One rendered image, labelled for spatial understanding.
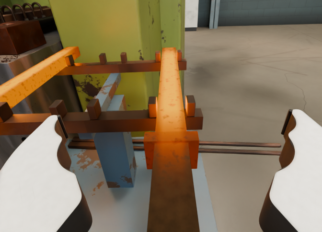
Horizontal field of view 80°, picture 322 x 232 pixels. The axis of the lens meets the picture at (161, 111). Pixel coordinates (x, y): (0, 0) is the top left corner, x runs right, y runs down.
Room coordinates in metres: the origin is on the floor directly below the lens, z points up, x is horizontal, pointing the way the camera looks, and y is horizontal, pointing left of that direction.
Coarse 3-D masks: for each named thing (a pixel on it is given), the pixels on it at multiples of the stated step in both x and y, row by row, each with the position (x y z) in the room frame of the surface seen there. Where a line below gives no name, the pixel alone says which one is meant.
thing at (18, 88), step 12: (72, 48) 0.48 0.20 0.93; (48, 60) 0.39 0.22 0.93; (60, 60) 0.40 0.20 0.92; (24, 72) 0.33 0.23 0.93; (36, 72) 0.32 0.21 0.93; (48, 72) 0.35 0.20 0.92; (12, 84) 0.27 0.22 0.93; (24, 84) 0.28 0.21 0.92; (36, 84) 0.31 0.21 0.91; (0, 96) 0.24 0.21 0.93; (12, 96) 0.25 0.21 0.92; (24, 96) 0.27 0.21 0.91
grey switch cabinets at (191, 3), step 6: (186, 0) 5.63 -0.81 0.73; (192, 0) 5.60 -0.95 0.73; (186, 6) 5.63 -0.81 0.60; (192, 6) 5.60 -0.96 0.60; (186, 12) 5.63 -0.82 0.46; (192, 12) 5.60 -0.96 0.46; (186, 18) 5.63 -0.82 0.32; (192, 18) 5.60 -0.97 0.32; (186, 24) 5.63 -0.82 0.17; (192, 24) 5.60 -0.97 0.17; (186, 30) 5.65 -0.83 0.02; (192, 30) 5.62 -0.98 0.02
